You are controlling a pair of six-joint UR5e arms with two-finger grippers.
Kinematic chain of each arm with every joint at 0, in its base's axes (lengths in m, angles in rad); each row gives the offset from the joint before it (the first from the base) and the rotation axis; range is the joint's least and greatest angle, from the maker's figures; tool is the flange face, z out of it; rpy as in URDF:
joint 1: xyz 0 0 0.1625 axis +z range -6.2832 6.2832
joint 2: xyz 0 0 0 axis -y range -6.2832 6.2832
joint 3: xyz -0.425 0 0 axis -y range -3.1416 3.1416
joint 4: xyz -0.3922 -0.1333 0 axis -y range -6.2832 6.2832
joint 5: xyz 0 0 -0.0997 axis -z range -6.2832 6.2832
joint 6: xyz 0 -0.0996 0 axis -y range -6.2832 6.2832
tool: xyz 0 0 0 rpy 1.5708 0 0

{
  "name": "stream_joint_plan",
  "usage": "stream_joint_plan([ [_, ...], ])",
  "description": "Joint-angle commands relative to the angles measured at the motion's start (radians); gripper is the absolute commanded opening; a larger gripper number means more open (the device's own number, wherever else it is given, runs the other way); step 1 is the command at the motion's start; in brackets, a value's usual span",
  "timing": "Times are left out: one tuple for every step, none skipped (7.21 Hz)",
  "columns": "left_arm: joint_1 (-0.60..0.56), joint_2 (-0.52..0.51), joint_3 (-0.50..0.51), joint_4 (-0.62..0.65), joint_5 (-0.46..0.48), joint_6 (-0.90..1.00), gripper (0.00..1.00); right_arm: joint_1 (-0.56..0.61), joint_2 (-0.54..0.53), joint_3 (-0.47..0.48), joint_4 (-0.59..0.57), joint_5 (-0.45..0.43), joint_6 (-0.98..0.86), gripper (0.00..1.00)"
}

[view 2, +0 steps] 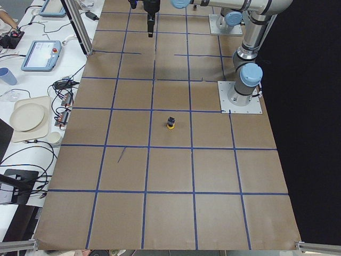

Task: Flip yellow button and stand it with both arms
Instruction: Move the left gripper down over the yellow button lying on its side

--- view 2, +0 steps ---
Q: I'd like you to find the small circuit board upper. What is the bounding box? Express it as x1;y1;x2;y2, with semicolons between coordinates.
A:
61;92;74;107

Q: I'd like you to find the black device with red lights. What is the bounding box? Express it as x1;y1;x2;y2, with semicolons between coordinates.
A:
1;31;25;49

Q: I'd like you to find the person hand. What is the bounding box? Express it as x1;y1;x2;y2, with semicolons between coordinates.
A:
0;10;18;28

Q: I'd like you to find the yellow push button switch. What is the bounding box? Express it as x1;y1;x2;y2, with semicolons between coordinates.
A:
166;117;175;130

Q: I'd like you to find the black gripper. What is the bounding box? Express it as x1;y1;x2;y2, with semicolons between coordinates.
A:
143;0;160;37

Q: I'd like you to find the small circuit board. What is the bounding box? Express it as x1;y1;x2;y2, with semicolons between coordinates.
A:
54;111;69;127
61;92;74;107

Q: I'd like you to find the clear plastic bag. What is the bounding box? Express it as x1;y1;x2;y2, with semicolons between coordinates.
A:
1;89;31;102

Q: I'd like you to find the black power adapter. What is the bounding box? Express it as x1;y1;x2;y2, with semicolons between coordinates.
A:
85;11;99;21

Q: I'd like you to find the teach pendant with red button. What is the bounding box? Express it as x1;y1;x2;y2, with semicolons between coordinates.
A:
21;41;62;71

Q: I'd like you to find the beige tray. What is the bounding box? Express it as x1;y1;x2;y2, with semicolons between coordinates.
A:
10;96;51;142

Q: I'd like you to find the white paper cup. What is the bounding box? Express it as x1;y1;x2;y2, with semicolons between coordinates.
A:
47;132;63;147

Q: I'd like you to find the black monitor stand base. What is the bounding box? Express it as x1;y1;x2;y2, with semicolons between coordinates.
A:
1;169;39;205

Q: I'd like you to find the blue plastic cup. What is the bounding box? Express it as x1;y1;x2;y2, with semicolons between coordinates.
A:
0;67;18;85

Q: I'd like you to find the aluminium frame post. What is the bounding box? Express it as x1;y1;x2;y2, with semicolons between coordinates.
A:
61;0;93;55

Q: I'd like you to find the beige round plate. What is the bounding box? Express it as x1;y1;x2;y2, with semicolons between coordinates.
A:
10;103;44;131

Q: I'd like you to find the small circuit board lower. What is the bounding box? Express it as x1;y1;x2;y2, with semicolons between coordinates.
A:
54;111;69;127

